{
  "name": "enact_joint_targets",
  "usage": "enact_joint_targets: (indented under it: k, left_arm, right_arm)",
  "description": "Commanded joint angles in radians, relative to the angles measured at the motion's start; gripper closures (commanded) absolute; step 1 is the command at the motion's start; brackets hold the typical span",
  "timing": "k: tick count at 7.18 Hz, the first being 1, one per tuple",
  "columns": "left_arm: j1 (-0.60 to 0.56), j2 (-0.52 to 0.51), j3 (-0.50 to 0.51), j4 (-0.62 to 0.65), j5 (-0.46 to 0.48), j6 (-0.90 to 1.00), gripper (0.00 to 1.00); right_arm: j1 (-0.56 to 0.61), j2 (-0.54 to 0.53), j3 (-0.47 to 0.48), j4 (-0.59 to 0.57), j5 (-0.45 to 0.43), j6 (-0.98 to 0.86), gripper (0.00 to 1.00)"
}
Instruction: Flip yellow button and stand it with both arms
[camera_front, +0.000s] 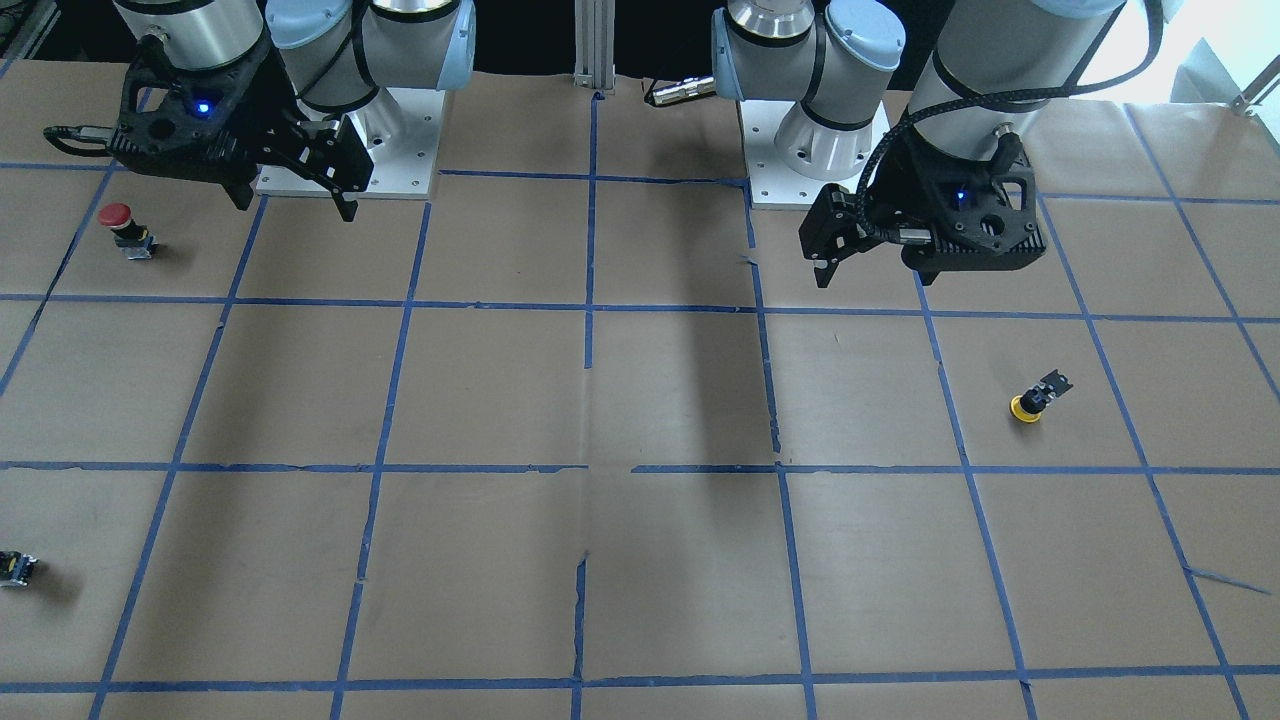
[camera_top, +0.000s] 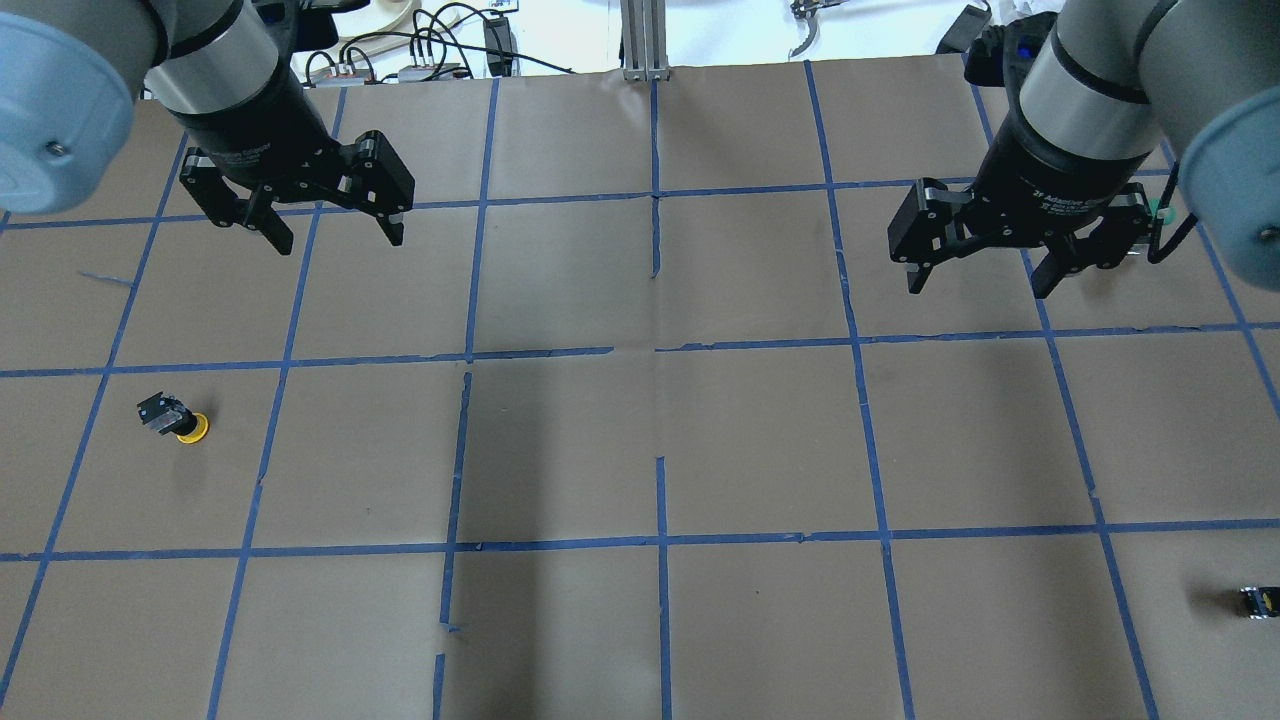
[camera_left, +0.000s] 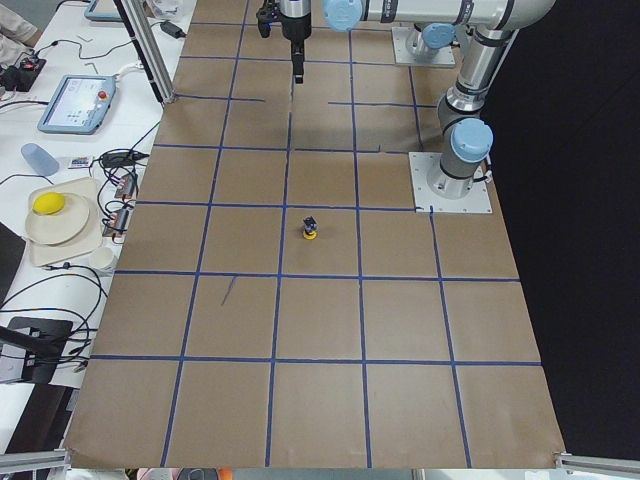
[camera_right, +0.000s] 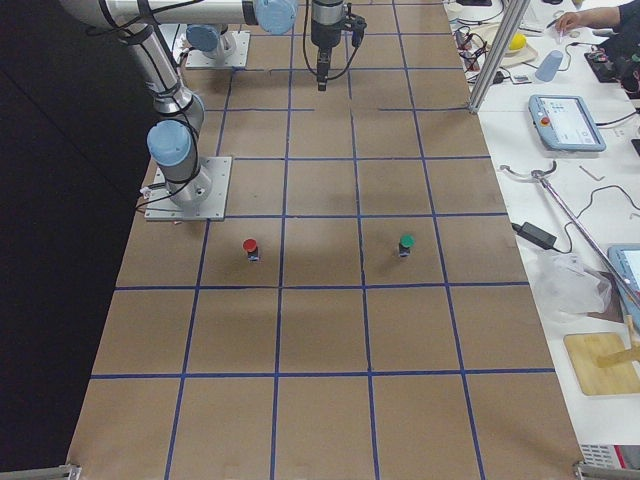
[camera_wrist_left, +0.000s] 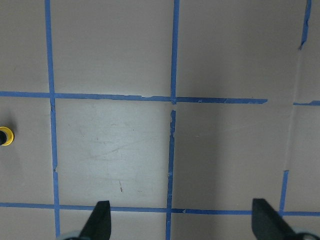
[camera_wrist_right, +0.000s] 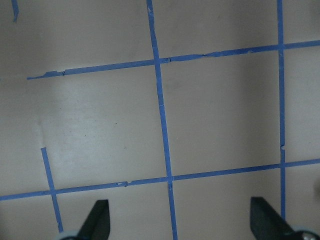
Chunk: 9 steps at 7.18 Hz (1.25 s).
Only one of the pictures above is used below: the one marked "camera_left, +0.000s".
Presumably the black stand base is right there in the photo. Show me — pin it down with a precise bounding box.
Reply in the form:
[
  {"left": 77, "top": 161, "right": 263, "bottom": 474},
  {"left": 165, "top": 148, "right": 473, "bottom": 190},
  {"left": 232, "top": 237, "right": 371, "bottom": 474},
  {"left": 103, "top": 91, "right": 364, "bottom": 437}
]
[{"left": 1, "top": 316, "right": 73, "bottom": 384}]

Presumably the blue teach pendant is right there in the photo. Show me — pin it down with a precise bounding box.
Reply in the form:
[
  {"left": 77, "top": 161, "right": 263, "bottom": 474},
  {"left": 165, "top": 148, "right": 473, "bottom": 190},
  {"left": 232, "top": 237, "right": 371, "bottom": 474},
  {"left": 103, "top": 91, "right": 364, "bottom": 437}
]
[
  {"left": 84, "top": 0, "right": 122, "bottom": 22},
  {"left": 37, "top": 75, "right": 117, "bottom": 135}
]

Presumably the brown paper table cover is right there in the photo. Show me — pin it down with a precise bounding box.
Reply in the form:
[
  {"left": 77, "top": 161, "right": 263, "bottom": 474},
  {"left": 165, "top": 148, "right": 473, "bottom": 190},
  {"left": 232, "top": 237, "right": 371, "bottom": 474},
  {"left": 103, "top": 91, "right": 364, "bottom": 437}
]
[{"left": 66, "top": 1, "right": 564, "bottom": 468}]

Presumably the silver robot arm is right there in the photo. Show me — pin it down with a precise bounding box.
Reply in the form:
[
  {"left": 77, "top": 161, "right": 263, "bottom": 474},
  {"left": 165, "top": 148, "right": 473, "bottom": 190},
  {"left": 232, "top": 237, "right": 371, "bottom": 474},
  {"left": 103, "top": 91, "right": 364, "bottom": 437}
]
[
  {"left": 322, "top": 1, "right": 554, "bottom": 129},
  {"left": 406, "top": 22, "right": 456, "bottom": 56}
]

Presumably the small colourful remote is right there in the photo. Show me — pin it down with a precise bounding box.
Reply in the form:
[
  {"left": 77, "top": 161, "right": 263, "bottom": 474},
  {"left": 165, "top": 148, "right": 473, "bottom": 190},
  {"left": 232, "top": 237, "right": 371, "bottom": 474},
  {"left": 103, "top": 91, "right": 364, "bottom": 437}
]
[{"left": 68, "top": 156, "right": 94, "bottom": 169}]

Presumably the black power adapter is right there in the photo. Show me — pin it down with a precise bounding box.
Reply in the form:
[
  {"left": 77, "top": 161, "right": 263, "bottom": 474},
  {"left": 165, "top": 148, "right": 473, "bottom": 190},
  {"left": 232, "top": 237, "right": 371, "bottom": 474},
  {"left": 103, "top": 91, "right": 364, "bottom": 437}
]
[{"left": 160, "top": 20, "right": 186, "bottom": 39}]

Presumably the yellow push button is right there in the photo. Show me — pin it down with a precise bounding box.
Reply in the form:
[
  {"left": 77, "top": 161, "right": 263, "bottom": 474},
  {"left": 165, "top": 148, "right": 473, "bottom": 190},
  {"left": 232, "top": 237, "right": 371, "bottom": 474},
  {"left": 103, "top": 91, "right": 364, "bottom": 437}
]
[{"left": 302, "top": 216, "right": 318, "bottom": 240}]

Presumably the beige square tray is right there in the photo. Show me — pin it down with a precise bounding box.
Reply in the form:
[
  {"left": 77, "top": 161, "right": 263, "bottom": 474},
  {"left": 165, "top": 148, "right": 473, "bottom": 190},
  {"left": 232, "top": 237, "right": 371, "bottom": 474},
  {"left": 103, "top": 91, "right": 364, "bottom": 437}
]
[{"left": 25, "top": 177, "right": 102, "bottom": 267}]

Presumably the yellow lemon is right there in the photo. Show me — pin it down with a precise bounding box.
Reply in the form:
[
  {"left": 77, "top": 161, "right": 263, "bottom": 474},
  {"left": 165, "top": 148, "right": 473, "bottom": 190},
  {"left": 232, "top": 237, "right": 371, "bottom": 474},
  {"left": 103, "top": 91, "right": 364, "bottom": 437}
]
[{"left": 32, "top": 191, "right": 66, "bottom": 216}]

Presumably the blue plastic cup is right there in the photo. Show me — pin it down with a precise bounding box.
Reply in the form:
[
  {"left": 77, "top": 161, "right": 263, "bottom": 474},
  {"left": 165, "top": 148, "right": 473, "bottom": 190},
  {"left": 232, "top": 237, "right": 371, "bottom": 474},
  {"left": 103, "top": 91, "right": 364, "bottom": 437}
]
[{"left": 21, "top": 143, "right": 59, "bottom": 176}]

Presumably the white paper cup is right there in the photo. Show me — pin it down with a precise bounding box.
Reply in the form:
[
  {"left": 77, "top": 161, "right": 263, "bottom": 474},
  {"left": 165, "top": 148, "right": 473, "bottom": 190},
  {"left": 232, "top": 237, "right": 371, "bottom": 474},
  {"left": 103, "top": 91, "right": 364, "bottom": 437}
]
[{"left": 88, "top": 247, "right": 118, "bottom": 275}]

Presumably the beige round plate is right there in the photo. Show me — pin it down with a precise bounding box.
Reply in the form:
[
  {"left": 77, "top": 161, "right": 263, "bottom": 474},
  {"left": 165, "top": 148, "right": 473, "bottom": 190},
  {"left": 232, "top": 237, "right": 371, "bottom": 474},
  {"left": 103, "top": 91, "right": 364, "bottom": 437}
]
[{"left": 25, "top": 193, "right": 90, "bottom": 245}]

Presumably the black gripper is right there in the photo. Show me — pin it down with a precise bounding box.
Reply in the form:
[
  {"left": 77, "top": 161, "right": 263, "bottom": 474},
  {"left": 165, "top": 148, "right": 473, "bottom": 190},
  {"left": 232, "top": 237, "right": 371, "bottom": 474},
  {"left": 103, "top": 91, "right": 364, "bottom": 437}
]
[{"left": 279, "top": 0, "right": 312, "bottom": 84}]

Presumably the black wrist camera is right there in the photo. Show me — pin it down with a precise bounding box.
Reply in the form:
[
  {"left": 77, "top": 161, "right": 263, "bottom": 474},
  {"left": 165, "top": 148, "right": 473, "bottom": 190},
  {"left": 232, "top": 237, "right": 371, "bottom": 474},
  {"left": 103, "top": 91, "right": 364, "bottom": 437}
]
[{"left": 256, "top": 0, "right": 279, "bottom": 38}]

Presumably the aluminium frame post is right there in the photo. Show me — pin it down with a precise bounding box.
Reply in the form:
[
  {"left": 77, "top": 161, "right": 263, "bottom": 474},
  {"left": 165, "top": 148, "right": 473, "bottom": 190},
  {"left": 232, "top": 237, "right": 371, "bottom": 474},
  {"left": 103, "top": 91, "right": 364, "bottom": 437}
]
[{"left": 114, "top": 0, "right": 175, "bottom": 104}]

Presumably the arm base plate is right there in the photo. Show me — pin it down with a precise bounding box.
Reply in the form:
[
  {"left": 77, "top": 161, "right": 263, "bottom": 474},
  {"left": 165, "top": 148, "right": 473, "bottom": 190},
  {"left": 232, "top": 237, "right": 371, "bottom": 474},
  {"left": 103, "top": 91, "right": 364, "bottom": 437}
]
[
  {"left": 409, "top": 152, "right": 492, "bottom": 214},
  {"left": 392, "top": 23, "right": 456, "bottom": 68}
]

